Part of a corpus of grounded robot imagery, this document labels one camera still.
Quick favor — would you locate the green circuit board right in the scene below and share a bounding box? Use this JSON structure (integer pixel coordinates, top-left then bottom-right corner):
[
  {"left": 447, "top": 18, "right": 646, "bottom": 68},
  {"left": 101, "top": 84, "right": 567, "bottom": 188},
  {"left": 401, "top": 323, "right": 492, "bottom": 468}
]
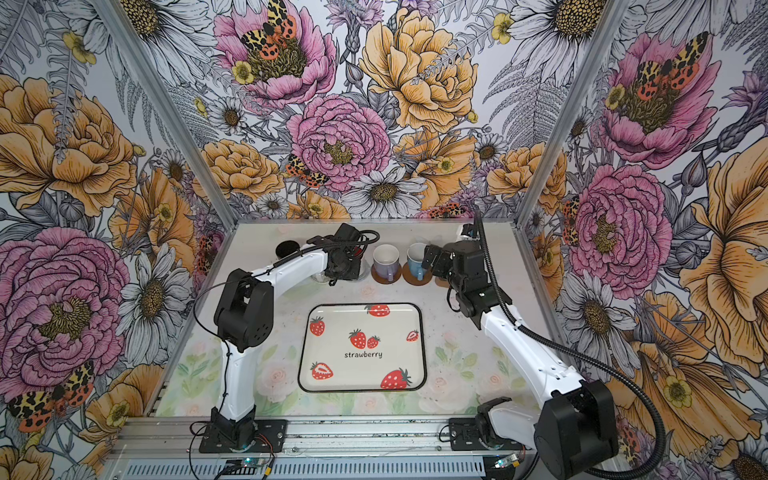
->
[{"left": 494, "top": 453, "right": 520, "bottom": 469}]

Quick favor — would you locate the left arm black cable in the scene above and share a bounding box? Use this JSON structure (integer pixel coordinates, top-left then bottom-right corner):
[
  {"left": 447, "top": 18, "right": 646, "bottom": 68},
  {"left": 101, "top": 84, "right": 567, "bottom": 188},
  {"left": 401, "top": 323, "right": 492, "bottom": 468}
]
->
[{"left": 187, "top": 229, "right": 382, "bottom": 480}]

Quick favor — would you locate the aluminium corner post right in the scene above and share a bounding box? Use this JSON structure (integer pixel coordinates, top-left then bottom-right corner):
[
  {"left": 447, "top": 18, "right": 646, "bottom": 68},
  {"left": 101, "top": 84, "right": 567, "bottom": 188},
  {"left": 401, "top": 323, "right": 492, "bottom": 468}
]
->
[{"left": 514, "top": 1, "right": 645, "bottom": 229}]

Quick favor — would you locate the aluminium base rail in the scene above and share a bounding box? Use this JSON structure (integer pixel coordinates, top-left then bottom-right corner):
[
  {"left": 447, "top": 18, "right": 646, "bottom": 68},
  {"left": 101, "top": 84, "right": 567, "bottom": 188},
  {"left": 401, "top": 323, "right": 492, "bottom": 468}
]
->
[{"left": 101, "top": 415, "right": 552, "bottom": 479}]

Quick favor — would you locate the aluminium corner post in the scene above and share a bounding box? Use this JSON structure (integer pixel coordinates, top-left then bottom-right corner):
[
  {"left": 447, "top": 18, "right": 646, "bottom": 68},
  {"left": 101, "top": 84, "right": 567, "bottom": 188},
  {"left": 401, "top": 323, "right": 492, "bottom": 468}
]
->
[
  {"left": 514, "top": 1, "right": 645, "bottom": 229},
  {"left": 94, "top": 1, "right": 238, "bottom": 233}
]

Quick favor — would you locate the white mug purple handle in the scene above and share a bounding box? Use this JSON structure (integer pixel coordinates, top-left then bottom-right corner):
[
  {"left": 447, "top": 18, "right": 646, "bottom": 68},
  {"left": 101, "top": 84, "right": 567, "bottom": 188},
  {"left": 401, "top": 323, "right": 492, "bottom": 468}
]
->
[{"left": 372, "top": 244, "right": 401, "bottom": 265}]

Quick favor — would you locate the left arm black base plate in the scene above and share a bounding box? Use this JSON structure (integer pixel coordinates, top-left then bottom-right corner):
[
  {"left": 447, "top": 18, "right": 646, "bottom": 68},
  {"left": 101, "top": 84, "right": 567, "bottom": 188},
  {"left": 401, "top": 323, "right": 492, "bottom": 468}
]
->
[{"left": 198, "top": 418, "right": 288, "bottom": 454}]

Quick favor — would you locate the aluminium corner post left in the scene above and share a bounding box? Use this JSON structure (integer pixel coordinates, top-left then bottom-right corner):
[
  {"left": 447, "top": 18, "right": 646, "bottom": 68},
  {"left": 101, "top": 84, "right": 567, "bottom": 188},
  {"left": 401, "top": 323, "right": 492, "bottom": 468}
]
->
[{"left": 94, "top": 1, "right": 238, "bottom": 233}]

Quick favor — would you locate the white mug blue handle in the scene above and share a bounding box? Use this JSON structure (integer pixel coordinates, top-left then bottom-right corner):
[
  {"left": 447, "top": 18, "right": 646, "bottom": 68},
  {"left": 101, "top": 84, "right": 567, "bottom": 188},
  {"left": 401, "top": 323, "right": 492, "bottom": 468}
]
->
[{"left": 407, "top": 242, "right": 427, "bottom": 278}]

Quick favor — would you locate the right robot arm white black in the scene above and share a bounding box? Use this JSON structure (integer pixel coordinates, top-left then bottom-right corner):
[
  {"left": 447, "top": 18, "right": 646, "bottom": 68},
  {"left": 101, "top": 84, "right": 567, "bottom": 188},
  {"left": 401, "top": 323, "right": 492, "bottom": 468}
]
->
[{"left": 422, "top": 240, "right": 618, "bottom": 479}]

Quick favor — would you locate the scratched dark brown wooden coaster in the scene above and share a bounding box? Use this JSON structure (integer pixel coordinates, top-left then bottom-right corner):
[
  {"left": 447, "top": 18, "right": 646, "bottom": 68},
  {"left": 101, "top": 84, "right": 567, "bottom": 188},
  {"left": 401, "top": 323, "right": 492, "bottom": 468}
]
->
[{"left": 371, "top": 263, "right": 402, "bottom": 285}]

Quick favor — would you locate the white strawberry print tray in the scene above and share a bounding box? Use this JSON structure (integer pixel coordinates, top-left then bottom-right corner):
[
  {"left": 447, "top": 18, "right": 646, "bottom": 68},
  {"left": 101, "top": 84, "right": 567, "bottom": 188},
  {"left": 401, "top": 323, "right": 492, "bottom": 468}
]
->
[{"left": 298, "top": 303, "right": 427, "bottom": 393}]

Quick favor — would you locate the black mug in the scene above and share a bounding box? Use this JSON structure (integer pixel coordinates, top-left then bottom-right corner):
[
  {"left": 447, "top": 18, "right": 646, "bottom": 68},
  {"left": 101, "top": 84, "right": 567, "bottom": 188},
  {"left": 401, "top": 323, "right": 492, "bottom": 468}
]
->
[{"left": 275, "top": 240, "right": 301, "bottom": 260}]

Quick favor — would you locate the green circuit board left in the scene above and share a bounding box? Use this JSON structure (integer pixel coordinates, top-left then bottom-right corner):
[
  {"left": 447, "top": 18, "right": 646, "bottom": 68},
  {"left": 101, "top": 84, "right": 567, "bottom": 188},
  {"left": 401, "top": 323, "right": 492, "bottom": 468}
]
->
[{"left": 222, "top": 458, "right": 273, "bottom": 476}]

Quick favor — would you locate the green circuit board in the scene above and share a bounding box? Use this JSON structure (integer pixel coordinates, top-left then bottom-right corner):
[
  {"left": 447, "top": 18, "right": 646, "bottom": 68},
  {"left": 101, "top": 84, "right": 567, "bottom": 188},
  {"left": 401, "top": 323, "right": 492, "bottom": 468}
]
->
[
  {"left": 494, "top": 453, "right": 520, "bottom": 469},
  {"left": 222, "top": 458, "right": 273, "bottom": 476}
]

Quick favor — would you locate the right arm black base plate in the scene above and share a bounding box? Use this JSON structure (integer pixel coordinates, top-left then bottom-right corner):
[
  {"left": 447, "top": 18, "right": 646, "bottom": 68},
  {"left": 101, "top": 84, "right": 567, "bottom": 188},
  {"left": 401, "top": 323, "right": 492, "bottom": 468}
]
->
[{"left": 448, "top": 415, "right": 524, "bottom": 451}]

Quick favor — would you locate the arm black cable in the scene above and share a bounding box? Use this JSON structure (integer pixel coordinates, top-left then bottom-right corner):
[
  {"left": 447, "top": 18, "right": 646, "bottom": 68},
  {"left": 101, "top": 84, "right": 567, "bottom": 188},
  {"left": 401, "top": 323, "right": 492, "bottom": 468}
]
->
[
  {"left": 470, "top": 206, "right": 667, "bottom": 480},
  {"left": 187, "top": 229, "right": 382, "bottom": 480}
]

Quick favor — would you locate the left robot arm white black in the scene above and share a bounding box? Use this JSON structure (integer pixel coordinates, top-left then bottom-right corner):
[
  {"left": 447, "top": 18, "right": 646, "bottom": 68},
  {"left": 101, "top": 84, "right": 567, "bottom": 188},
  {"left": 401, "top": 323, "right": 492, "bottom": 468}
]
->
[{"left": 204, "top": 223, "right": 380, "bottom": 452}]

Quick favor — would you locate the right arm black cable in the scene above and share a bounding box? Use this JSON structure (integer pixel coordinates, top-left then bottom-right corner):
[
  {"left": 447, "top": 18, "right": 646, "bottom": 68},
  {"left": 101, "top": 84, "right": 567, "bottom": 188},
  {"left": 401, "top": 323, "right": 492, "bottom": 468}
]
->
[{"left": 470, "top": 206, "right": 667, "bottom": 480}]

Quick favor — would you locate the plain brown wooden coaster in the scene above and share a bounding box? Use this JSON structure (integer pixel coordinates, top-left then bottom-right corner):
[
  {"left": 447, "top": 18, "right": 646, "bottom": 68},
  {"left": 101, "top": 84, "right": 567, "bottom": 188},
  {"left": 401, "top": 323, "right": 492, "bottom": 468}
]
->
[{"left": 401, "top": 265, "right": 433, "bottom": 286}]

